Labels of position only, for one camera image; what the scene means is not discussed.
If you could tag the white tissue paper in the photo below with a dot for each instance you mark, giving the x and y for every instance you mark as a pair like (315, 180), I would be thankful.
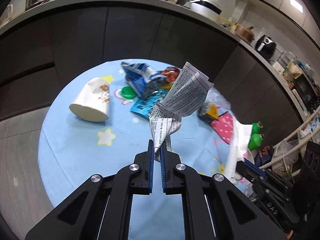
(238, 148)

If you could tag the yellow biscuit packet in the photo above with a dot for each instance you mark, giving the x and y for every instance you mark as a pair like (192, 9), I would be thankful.
(208, 112)

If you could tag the beige storage rack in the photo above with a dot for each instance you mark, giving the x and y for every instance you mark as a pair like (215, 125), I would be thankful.
(287, 152)

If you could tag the red crushed can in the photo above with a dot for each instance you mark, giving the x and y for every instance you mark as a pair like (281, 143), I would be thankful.
(171, 73)

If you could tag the light blue cartoon tablecloth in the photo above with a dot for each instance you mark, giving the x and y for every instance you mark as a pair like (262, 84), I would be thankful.
(72, 149)

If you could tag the white paper cup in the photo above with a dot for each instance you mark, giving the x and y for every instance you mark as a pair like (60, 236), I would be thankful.
(93, 102)

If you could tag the green bottle cap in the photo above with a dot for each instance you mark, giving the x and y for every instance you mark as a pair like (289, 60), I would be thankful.
(128, 93)

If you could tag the teal snack wrapper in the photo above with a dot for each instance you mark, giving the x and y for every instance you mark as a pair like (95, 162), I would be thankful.
(144, 107)

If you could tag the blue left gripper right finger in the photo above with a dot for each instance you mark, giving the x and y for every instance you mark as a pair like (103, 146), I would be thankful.
(163, 169)

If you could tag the blue white snack bag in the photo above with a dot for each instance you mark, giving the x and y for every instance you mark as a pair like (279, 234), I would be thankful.
(142, 78)

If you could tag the brown cooking pot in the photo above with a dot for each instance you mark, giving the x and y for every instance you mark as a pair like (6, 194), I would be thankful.
(245, 33)

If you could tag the printed paper leaflet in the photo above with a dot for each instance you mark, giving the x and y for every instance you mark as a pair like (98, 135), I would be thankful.
(187, 94)

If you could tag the dark blue snack bag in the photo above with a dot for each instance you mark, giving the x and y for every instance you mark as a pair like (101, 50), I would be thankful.
(264, 156)

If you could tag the green plastic bottle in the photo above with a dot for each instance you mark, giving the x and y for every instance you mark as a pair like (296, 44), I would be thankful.
(255, 141)
(256, 127)

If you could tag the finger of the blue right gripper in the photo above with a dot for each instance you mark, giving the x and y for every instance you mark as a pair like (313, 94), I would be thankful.
(254, 168)

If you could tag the black microwave oven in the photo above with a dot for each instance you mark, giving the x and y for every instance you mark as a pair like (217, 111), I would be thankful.
(307, 93)

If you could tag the black air fryer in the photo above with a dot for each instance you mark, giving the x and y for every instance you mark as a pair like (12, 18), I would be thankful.
(266, 47)

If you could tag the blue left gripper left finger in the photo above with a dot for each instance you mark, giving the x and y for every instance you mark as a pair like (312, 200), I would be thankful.
(150, 150)

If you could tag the white rice cooker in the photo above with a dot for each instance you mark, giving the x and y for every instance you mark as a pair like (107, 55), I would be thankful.
(206, 8)

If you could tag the clear plastic bag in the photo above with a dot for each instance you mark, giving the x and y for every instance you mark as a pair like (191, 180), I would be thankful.
(216, 98)

